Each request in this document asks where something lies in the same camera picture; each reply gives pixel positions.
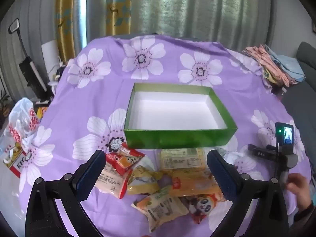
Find white plastic bag red print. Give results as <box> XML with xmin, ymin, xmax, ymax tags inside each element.
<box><xmin>8</xmin><ymin>97</ymin><xmax>41</xmax><ymax>144</ymax></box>

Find grey sofa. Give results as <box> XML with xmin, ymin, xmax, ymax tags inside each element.
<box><xmin>281</xmin><ymin>41</ymin><xmax>316</xmax><ymax>140</ymax></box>

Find grey-green curtain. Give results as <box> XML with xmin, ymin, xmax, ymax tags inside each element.
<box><xmin>86</xmin><ymin>0</ymin><xmax>274</xmax><ymax>48</ymax></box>

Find red snack packet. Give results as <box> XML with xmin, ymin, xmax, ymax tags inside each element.
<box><xmin>106</xmin><ymin>143</ymin><xmax>146</xmax><ymax>176</ymax></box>

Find purple floral cloth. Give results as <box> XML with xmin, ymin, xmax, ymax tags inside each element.
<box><xmin>18</xmin><ymin>33</ymin><xmax>311</xmax><ymax>237</ymax></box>

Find grey curtain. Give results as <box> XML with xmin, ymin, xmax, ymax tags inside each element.
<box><xmin>0</xmin><ymin>0</ymin><xmax>60</xmax><ymax>99</ymax></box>

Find clear cracker packet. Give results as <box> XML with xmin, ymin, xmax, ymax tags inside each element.
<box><xmin>160</xmin><ymin>148</ymin><xmax>206</xmax><ymax>171</ymax></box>

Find pile of folded clothes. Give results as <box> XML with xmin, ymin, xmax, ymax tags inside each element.
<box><xmin>242</xmin><ymin>44</ymin><xmax>306</xmax><ymax>88</ymax></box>

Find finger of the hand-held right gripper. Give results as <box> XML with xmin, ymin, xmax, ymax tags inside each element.
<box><xmin>248</xmin><ymin>144</ymin><xmax>278</xmax><ymax>156</ymax></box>

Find panda print snack packet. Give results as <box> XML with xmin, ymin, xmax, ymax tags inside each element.
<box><xmin>182</xmin><ymin>195</ymin><xmax>218</xmax><ymax>224</ymax></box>

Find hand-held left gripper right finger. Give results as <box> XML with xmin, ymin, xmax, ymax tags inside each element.
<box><xmin>206</xmin><ymin>150</ymin><xmax>290</xmax><ymax>237</ymax></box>

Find white board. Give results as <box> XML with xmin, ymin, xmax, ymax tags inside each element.
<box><xmin>41</xmin><ymin>39</ymin><xmax>61</xmax><ymax>68</ymax></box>

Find potted plant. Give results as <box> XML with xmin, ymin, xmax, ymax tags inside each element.
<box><xmin>0</xmin><ymin>88</ymin><xmax>11</xmax><ymax>119</ymax></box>

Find yellow snack packet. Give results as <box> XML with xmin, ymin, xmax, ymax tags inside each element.
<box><xmin>127</xmin><ymin>165</ymin><xmax>161</xmax><ymax>196</ymax></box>

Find orange and white snack packet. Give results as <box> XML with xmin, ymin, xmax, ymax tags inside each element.
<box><xmin>133</xmin><ymin>188</ymin><xmax>189</xmax><ymax>233</ymax></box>

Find black upright vacuum cleaner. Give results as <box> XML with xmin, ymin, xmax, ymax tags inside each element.
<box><xmin>8</xmin><ymin>18</ymin><xmax>54</xmax><ymax>102</ymax></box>

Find white packet with red ends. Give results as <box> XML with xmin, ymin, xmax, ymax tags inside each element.
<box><xmin>96</xmin><ymin>162</ymin><xmax>132</xmax><ymax>199</ymax></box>

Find person's right forearm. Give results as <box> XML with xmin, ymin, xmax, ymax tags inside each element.
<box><xmin>292</xmin><ymin>199</ymin><xmax>316</xmax><ymax>230</ymax></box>

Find person's right hand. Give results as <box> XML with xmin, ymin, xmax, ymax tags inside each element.
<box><xmin>287</xmin><ymin>173</ymin><xmax>313</xmax><ymax>212</ymax></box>

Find green cardboard box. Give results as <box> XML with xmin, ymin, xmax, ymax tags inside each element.
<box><xmin>123</xmin><ymin>83</ymin><xmax>238</xmax><ymax>150</ymax></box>

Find yellow patterned curtain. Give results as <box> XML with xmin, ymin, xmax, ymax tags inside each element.
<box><xmin>105</xmin><ymin>0</ymin><xmax>133</xmax><ymax>30</ymax></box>
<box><xmin>55</xmin><ymin>0</ymin><xmax>87</xmax><ymax>63</ymax></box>

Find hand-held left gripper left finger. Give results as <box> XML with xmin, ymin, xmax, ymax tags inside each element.
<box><xmin>25</xmin><ymin>149</ymin><xmax>106</xmax><ymax>237</ymax></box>

